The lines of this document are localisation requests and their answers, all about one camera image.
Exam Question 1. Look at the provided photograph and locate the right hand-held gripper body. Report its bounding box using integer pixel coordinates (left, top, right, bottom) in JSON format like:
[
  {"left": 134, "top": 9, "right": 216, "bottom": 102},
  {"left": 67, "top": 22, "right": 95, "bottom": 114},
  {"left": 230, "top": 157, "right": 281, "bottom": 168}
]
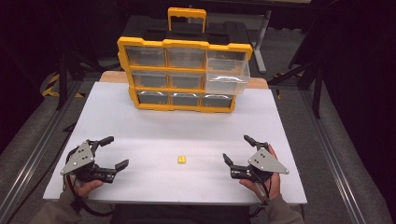
[{"left": 230, "top": 147, "right": 290, "bottom": 184}]

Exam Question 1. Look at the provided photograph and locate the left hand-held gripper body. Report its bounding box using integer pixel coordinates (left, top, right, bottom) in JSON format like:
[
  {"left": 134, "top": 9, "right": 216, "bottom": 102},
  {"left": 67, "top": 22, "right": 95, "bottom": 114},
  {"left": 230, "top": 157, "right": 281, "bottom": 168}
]
[{"left": 60, "top": 139, "right": 118, "bottom": 185}]

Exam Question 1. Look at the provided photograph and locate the clear plastic drawer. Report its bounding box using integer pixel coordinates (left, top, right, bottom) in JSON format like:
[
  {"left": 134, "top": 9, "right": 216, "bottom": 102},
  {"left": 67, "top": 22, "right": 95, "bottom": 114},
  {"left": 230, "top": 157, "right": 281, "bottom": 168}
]
[{"left": 205, "top": 57, "right": 252, "bottom": 96}]

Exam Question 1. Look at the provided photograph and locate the yellow and black storage organizer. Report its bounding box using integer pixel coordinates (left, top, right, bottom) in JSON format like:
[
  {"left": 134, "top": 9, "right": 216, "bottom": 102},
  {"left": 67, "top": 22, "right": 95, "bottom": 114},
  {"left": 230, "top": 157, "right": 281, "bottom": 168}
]
[{"left": 117, "top": 7, "right": 254, "bottom": 114}]

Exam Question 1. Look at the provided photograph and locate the person's right hand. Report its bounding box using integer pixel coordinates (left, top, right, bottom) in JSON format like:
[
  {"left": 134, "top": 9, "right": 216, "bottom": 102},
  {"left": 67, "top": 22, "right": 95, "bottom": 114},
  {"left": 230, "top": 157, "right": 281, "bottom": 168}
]
[{"left": 239, "top": 144, "right": 282, "bottom": 202}]

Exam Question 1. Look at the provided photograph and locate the person's left hand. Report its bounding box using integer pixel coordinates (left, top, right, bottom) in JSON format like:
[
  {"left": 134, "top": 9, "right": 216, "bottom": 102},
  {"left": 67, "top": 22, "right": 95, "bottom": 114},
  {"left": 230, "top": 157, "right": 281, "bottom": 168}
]
[{"left": 72, "top": 178, "right": 105, "bottom": 201}]

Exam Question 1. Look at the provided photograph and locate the person's dark lap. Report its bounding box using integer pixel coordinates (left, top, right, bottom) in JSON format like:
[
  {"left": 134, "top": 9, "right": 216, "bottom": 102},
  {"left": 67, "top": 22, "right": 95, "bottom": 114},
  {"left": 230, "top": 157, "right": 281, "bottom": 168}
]
[{"left": 109, "top": 203, "right": 252, "bottom": 224}]

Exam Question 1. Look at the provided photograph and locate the black metal stand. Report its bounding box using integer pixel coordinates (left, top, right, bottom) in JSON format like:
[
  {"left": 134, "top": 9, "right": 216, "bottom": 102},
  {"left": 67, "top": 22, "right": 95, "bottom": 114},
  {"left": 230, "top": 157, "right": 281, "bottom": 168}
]
[
  {"left": 54, "top": 50, "right": 104, "bottom": 111},
  {"left": 268, "top": 60, "right": 325, "bottom": 119}
]

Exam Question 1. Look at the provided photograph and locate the yellow and black hazard tape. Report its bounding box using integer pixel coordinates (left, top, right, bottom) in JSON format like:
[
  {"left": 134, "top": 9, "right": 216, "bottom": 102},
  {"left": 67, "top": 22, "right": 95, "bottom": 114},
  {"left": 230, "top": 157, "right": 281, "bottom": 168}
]
[{"left": 41, "top": 72, "right": 86, "bottom": 99}]

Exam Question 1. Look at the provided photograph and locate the set of clear drawers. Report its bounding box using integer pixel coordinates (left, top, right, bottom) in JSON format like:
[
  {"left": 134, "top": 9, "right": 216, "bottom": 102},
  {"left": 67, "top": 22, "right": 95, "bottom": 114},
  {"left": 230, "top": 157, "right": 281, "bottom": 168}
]
[{"left": 124, "top": 45, "right": 234, "bottom": 109}]

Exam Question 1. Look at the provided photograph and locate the grey metal desk leg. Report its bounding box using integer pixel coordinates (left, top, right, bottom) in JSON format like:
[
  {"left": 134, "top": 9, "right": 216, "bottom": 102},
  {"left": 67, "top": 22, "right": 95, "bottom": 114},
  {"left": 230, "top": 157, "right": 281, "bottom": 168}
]
[{"left": 250, "top": 8, "right": 273, "bottom": 75}]

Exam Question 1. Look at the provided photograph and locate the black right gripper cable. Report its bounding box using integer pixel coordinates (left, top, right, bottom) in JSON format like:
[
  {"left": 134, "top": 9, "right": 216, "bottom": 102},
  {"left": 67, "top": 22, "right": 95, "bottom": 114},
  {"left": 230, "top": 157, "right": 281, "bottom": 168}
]
[{"left": 248, "top": 173, "right": 273, "bottom": 206}]

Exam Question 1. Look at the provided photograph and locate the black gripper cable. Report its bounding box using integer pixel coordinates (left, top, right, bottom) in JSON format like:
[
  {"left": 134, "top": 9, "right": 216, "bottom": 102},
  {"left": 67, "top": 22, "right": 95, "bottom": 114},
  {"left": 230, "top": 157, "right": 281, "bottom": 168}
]
[
  {"left": 248, "top": 173, "right": 273, "bottom": 206},
  {"left": 64, "top": 173, "right": 116, "bottom": 217}
]

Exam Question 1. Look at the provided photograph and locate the aluminium floor rail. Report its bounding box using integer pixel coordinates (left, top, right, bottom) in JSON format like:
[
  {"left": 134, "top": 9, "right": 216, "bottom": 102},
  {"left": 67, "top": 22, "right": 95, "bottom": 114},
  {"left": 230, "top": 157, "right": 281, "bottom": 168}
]
[
  {"left": 0, "top": 79, "right": 84, "bottom": 220},
  {"left": 299, "top": 89, "right": 369, "bottom": 224}
]

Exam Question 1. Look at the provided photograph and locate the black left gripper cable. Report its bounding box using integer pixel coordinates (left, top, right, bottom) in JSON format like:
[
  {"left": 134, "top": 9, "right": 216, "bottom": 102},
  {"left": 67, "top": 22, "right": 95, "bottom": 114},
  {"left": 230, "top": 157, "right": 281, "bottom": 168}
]
[{"left": 64, "top": 173, "right": 116, "bottom": 217}]

